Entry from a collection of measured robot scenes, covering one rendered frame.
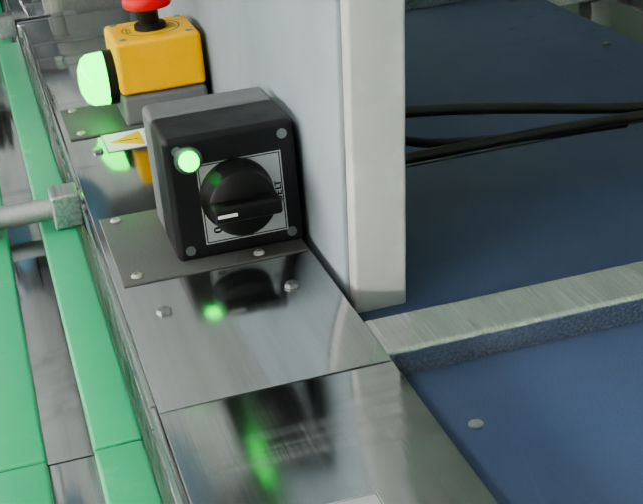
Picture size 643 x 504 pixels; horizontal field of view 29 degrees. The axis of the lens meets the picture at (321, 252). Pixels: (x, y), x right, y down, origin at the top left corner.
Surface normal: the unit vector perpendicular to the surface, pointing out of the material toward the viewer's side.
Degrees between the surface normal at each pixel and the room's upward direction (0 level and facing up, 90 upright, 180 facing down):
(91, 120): 90
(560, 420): 90
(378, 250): 90
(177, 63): 90
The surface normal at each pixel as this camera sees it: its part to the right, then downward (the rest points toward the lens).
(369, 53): 0.29, 0.52
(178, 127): -0.09, -0.91
